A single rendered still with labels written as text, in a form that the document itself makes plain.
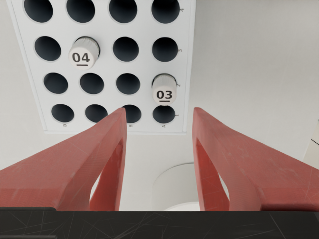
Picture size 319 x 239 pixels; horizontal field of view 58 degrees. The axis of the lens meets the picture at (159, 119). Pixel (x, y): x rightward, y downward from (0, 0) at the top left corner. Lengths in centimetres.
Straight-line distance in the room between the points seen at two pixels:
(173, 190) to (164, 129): 7
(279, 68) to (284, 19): 3
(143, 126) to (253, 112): 9
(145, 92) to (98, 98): 3
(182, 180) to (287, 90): 10
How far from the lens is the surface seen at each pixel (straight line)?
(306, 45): 20
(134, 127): 17
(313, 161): 101
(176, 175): 23
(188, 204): 21
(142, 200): 27
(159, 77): 17
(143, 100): 16
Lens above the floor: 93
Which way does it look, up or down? 55 degrees down
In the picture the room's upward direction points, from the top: 179 degrees counter-clockwise
